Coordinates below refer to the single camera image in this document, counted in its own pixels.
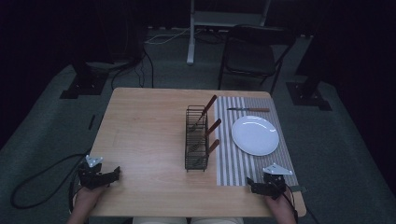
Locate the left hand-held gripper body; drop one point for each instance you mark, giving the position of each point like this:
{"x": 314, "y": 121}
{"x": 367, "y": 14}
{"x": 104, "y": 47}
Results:
{"x": 90, "y": 175}

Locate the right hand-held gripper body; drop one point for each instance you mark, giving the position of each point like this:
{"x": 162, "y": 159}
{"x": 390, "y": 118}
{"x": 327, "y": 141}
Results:
{"x": 275, "y": 182}

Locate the person's left hand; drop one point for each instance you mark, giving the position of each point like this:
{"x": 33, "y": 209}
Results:
{"x": 86, "y": 197}

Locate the person's right hand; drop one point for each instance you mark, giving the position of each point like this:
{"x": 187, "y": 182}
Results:
{"x": 280, "y": 208}

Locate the grey striped placemat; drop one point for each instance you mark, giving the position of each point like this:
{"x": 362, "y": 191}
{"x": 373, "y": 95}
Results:
{"x": 232, "y": 168}

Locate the white round plate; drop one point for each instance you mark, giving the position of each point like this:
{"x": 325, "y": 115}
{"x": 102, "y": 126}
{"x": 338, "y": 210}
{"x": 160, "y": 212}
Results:
{"x": 255, "y": 135}

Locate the small black floor object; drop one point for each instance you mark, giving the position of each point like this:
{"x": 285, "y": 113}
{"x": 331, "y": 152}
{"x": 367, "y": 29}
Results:
{"x": 91, "y": 122}

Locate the black stand base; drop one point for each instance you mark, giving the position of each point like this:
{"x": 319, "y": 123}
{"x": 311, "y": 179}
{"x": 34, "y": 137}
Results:
{"x": 306, "y": 93}
{"x": 84, "y": 84}

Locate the black folding chair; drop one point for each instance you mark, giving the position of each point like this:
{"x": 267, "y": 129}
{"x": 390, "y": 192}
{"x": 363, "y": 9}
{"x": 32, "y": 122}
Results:
{"x": 249, "y": 57}

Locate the white metal stand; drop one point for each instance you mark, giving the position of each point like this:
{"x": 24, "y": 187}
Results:
{"x": 191, "y": 37}

